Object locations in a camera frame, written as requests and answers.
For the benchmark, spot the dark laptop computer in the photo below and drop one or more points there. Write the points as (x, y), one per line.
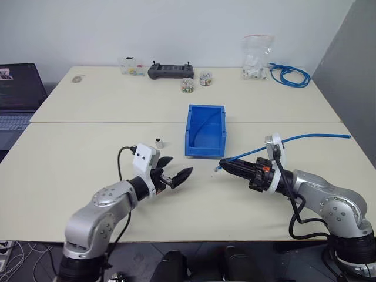
(17, 88)

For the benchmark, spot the plastic bag of white couplers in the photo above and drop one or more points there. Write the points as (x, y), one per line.
(254, 64)

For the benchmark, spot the clear plastic box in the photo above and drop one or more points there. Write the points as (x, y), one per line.
(132, 69)

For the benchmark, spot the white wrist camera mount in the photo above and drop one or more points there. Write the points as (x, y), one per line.
(142, 160)
(277, 141)

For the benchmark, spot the dark rounded shape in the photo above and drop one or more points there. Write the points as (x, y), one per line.
(238, 264)
(170, 265)

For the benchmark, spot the clear jar of colourful beads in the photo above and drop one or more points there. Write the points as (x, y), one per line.
(187, 85)
(206, 78)

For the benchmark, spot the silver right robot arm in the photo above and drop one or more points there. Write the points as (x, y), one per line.
(337, 202)

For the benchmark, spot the white power strip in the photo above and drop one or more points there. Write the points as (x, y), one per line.
(3, 252)

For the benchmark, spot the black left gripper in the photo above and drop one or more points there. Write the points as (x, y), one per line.
(157, 177)

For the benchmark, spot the small white coupler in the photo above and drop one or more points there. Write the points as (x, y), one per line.
(159, 143)

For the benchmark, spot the black handheld controller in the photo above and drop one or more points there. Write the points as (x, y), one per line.
(170, 71)

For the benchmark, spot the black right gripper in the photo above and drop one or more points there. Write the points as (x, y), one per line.
(260, 176)

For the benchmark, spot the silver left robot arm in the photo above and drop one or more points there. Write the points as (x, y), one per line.
(100, 217)

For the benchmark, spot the blue plastic bin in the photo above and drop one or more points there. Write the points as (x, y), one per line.
(205, 152)

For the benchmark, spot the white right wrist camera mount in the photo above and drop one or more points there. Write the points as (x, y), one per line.
(277, 141)

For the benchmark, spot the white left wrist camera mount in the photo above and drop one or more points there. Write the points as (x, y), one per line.
(142, 160)

